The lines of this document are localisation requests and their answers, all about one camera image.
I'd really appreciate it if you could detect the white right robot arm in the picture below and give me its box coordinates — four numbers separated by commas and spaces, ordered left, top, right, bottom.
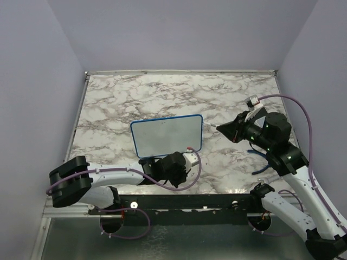
216, 108, 346, 259

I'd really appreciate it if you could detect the aluminium table edge frame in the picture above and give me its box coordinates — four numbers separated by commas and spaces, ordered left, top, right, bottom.
31, 71, 310, 259

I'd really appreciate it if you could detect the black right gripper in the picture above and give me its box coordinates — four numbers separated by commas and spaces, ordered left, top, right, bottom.
217, 110, 274, 151

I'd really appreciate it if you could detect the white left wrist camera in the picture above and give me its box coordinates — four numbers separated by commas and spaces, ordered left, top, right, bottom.
182, 149, 199, 168

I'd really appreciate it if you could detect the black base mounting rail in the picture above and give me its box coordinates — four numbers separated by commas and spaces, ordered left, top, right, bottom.
88, 193, 265, 226

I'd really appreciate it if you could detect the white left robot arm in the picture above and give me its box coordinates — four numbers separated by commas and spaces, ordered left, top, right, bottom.
48, 152, 198, 214

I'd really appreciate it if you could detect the blue framed small whiteboard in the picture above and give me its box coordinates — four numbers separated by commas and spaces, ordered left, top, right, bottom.
130, 114, 203, 159

